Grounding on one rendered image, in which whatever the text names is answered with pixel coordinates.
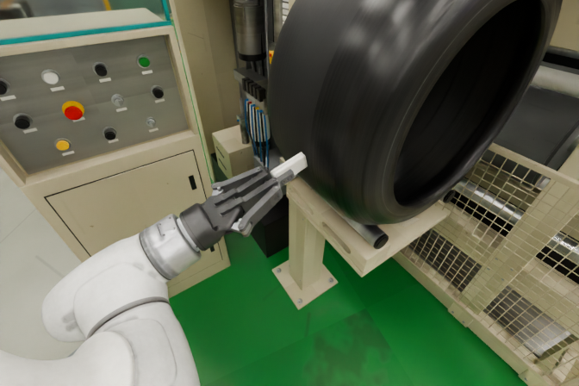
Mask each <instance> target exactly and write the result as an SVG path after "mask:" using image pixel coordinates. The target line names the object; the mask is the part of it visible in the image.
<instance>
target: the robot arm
mask: <svg viewBox="0 0 579 386"><path fill-rule="evenodd" d="M306 167H308V164H307V160H306V156H305V155H304V154H303V153H298V154H297V155H296V156H294V157H293V158H291V159H289V160H287V161H286V162H282V163H280V164H278V165H276V166H274V167H273V168H271V169H270V170H269V168H268V167H264V168H265V169H262V167H261V166H259V167H256V168H254V169H252V170H250V171H246V172H244V173H242V174H239V175H238V176H236V177H232V178H229V179H228V180H226V181H223V182H218V183H213V184H211V188H212V189H213V193H212V196H210V197H209V198H208V199H207V200H206V201H205V202H204V203H202V204H200V203H195V204H194V205H192V206H190V207H189V208H187V209H186V210H184V211H183V212H181V213H180V215H179V218H178V217H177V216H176V215H174V214H170V215H167V216H166V217H165V218H163V219H162V220H160V221H158V222H156V223H155V224H153V225H151V226H150V227H147V228H146V229H144V230H143V231H142V232H140V233H137V234H136V235H134V236H132V237H129V238H126V239H123V240H119V241H117V242H116V243H114V244H112V245H110V246H108V247H106V248H105V249H103V250H101V251H100V252H98V253H96V254H95V255H93V256H92V257H90V258H88V259H87V260H85V261H84V262H83V263H82V264H81V265H79V266H78V267H76V268H75V269H74V270H73V271H71V272H70V273H69V274H67V275H66V276H65V277H64V278H63V279H61V280H60V281H59V282H58V283H57V284H56V285H55V286H54V287H53V288H52V289H51V291H50V292H49V293H48V294H47V296H46V297H45V299H44V301H43V303H42V307H41V319H42V323H43V326H44V328H45V329H46V330H47V332H48V333H49V334H50V335H51V336H52V337H53V338H55V339H56V340H59V341H64V342H77V341H83V340H86V341H85V342H84V343H83V344H82V345H81V346H80V347H79V348H78V349H77V350H76V352H75V353H74V355H73V356H70V357H69V358H62V359H58V360H35V359H28V358H22V357H18V356H16V355H13V354H10V353H7V352H5V351H2V350H0V386H201V385H200V381H199V376H198V373H197V369H196V364H195V361H194V359H193V356H192V352H191V350H190V346H189V343H188V340H187V339H186V336H185V334H184V330H183V329H182V327H181V325H180V323H179V321H178V320H177V318H176V316H175V315H174V313H173V311H172V309H171V305H170V303H169V298H168V289H167V283H168V282H169V281H170V280H172V279H173V278H174V277H176V276H178V275H179V274H180V273H181V272H183V271H184V270H186V269H187V268H189V267H190V266H192V265H193V264H194V263H196V262H197V261H199V260H200V259H201V256H202V254H201V252H200V250H201V251H206V250H208V249H209V248H210V247H211V246H213V245H215V244H216V243H217V242H219V241H220V240H221V237H222V236H223V235H226V234H230V233H232V232H237V233H241V234H242V235H243V236H244V237H248V236H249V235H250V233H251V231H252V229H253V227H254V226H255V225H256V224H257V223H258V222H259V221H260V220H261V219H262V218H263V217H264V216H265V215H266V214H267V213H268V212H269V211H270V210H271V209H272V208H273V207H274V206H275V205H276V203H277V202H278V201H279V200H280V199H281V198H282V197H283V194H282V190H281V187H282V186H283V185H285V184H286V183H288V182H289V181H290V180H292V179H293V178H294V177H295V175H296V174H297V173H298V172H300V171H302V170H303V169H305V168H306ZM257 174H258V175H257ZM235 198H236V199H235ZM240 205H241V206H240ZM241 217H243V218H242V219H241Z"/></svg>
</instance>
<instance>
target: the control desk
mask: <svg viewBox="0 0 579 386"><path fill-rule="evenodd" d="M0 166H1V168H2V169H3V170H4V171H5V173H6V174H7V175H8V176H9V178H10V179H11V180H12V181H13V182H14V183H15V185H16V186H17V187H19V189H20V190H21V191H22V193H23V194H24V195H25V196H26V197H27V199H28V200H29V201H30V202H31V203H32V204H33V205H34V206H35V208H36V209H37V210H38V211H39V212H40V214H41V215H42V216H43V217H44V218H45V220H46V221H47V222H48V223H49V225H50V226H51V227H52V228H53V230H54V231H55V232H56V233H57V234H58V236H59V237H60V238H61V239H62V240H63V241H64V242H65V243H66V244H67V246H68V247H69V248H70V249H71V250H72V252H73V253H74V254H75V255H76V257H77V258H78V259H79V260H80V262H81V263H83V262H84V261H85V260H87V259H88V258H90V257H92V256H93V255H95V254H96V253H98V252H100V251H101V250H103V249H105V248H106V247H108V246H110V245H112V244H114V243H116V242H117V241H119V240H123V239H126V238H129V237H132V236H134V235H136V234H137V233H140V232H142V231H143V230H144V229H146V228H147V227H150V226H151V225H153V224H155V223H156V222H158V221H160V220H162V219H163V218H165V217H166V216H167V215H170V214H174V215H176V216H177V217H178V218H179V215H180V213H181V212H183V211H184V210H186V209H187V208H189V207H190V206H192V205H194V204H195V203H200V204H202V203H204V202H205V201H206V200H207V199H208V198H209V197H210V196H212V193H213V189H212V188H211V182H210V177H209V171H208V167H207V164H206V160H205V156H204V152H203V149H202V142H201V139H200V134H199V131H198V126H197V123H196V117H195V113H194V109H193V105H192V101H191V98H190V92H189V87H188V84H187V80H186V77H185V73H184V66H183V62H182V59H181V55H180V52H179V47H178V43H177V37H176V34H175V30H174V27H173V26H172V25H168V26H161V27H153V28H139V29H132V30H125V31H117V32H110V33H102V34H89V35H81V36H74V37H66V38H59V39H52V40H38V41H30V42H23V43H16V44H8V45H1V46H0ZM200 252H201V254H202V256H201V259H200V260H199V261H197V262H196V263H194V264H193V265H192V266H190V267H189V268H187V269H186V270H184V271H183V272H181V273H180V274H179V275H178V276H176V277H174V278H173V279H172V280H170V281H169V282H168V283H167V289H168V298H171V297H173V296H175V295H177V294H178V293H180V292H182V291H184V290H186V289H188V288H190V287H191V286H193V285H195V284H197V283H200V282H201V281H202V280H204V279H206V278H208V277H211V276H213V275H214V274H215V273H217V272H219V271H222V270H224V269H226V268H227V267H228V266H230V261H229V257H228V253H227V247H226V243H225V239H224V235H223V236H222V237H221V240H220V241H219V242H217V243H216V244H215V245H213V246H211V247H210V248H209V249H208V250H206V251H201V250H200Z"/></svg>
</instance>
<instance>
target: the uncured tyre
mask: <svg viewBox="0 0 579 386"><path fill-rule="evenodd" d="M562 1H563V0H295V2H294V3H293V5H292V7H291V9H290V11H289V14H288V15H287V17H286V19H285V22H284V24H283V27H282V29H281V32H280V34H279V36H278V39H277V44H276V46H275V50H274V53H273V56H272V60H271V68H270V73H269V79H268V88H267V109H268V117H269V123H270V126H271V132H272V135H273V138H274V140H275V142H276V144H277V147H278V149H279V151H280V153H281V154H282V156H283V158H284V160H285V161H287V160H289V159H291V158H293V157H294V156H296V155H297V154H298V153H303V154H304V155H305V156H306V160H307V164H308V167H306V168H305V169H303V170H302V171H300V172H298V173H297V174H298V175H299V176H300V177H301V178H302V179H303V180H304V181H305V182H306V183H307V184H309V185H310V186H311V187H312V188H313V189H314V190H315V191H316V192H317V193H318V194H319V195H320V196H321V197H323V198H324V199H325V200H326V201H327V202H328V203H329V204H330V205H331V206H332V207H333V208H334V209H335V210H337V211H338V212H339V213H340V214H342V215H343V216H345V217H347V218H349V219H351V220H353V221H355V222H357V223H360V224H364V225H381V224H396V223H400V222H403V221H407V220H409V219H411V218H413V217H415V216H416V215H418V214H420V213H422V212H423V211H425V210H426V209H428V208H430V207H431V206H432V205H434V204H435V203H436V202H437V201H438V200H439V199H441V198H442V197H443V196H444V195H445V194H446V193H448V192H449V191H450V190H451V189H452V188H453V187H454V186H455V185H456V184H457V183H458V182H459V181H460V180H461V179H462V178H463V177H464V176H465V175H466V174H467V173H468V172H469V171H470V169H471V168H472V167H473V166H474V165H475V164H476V162H477V161H478V160H479V159H480V158H481V157H482V156H483V155H484V153H485V152H486V151H487V150H488V148H489V147H490V146H491V144H492V143H493V142H494V140H495V139H496V137H497V136H498V134H499V133H500V132H501V130H502V129H503V128H504V127H505V125H506V124H507V122H508V120H509V119H510V117H511V116H512V114H513V113H514V111H515V110H516V108H517V107H518V105H519V103H520V101H521V99H522V98H523V96H524V95H525V94H526V91H527V89H528V87H529V86H530V84H531V82H532V80H533V78H534V76H535V74H536V72H537V71H538V68H539V66H540V64H541V62H542V60H543V58H544V56H545V53H546V51H547V48H548V46H549V45H550V42H551V38H552V36H553V33H554V31H555V28H556V26H557V20H558V17H559V14H560V10H561V6H562Z"/></svg>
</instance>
